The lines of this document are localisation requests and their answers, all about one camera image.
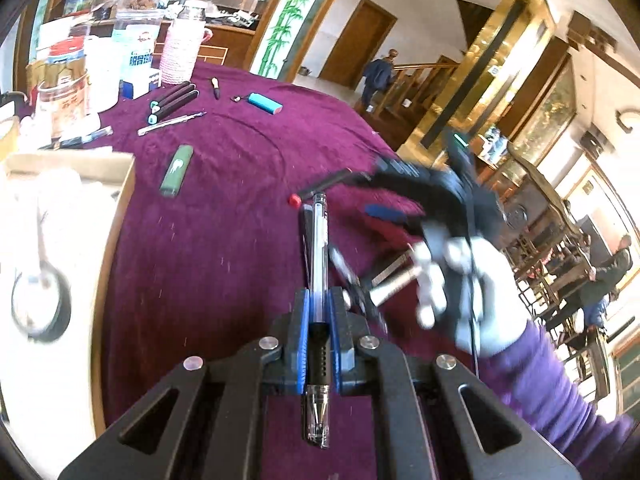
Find blue lighter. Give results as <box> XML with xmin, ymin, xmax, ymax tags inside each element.
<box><xmin>246</xmin><ymin>92</ymin><xmax>282</xmax><ymax>115</ymax></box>

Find silver slim pen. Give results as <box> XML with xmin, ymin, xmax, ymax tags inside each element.
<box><xmin>138</xmin><ymin>112</ymin><xmax>206</xmax><ymax>136</ymax></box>

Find purple velvet tablecloth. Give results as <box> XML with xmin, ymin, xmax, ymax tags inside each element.
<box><xmin>89</xmin><ymin>58</ymin><xmax>482</xmax><ymax>480</ymax></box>

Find white gloved right hand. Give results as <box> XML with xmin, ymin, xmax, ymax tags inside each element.
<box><xmin>412</xmin><ymin>236</ymin><xmax>532</xmax><ymax>359</ymax></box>

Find blue printed box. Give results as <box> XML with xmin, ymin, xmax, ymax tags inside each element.
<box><xmin>113</xmin><ymin>23</ymin><xmax>160</xmax><ymax>100</ymax></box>

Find black marker red cap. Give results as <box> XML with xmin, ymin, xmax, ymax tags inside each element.
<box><xmin>286</xmin><ymin>168</ymin><xmax>371</xmax><ymax>209</ymax></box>

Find cardboard box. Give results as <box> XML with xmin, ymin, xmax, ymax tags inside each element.
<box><xmin>1</xmin><ymin>148</ymin><xmax>134</xmax><ymax>479</ymax></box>

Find white cylindrical can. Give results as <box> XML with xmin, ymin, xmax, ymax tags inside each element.
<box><xmin>84</xmin><ymin>36</ymin><xmax>120</xmax><ymax>114</ymax></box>

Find small yellow-handled screwdriver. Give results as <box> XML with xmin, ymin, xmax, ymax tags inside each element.
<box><xmin>210</xmin><ymin>77</ymin><xmax>221</xmax><ymax>100</ymax></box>

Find clear gel pen black grip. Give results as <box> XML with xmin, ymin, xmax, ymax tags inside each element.
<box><xmin>305</xmin><ymin>193</ymin><xmax>332</xmax><ymax>450</ymax></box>

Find wooden door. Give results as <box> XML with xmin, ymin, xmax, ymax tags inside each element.
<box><xmin>319</xmin><ymin>0</ymin><xmax>397</xmax><ymax>90</ymax></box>

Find purple sleeved right forearm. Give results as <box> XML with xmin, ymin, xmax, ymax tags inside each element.
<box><xmin>480</xmin><ymin>323</ymin><xmax>639</xmax><ymax>479</ymax></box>

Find green pen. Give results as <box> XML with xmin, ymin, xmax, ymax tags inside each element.
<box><xmin>160</xmin><ymin>144</ymin><xmax>193</xmax><ymax>197</ymax></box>

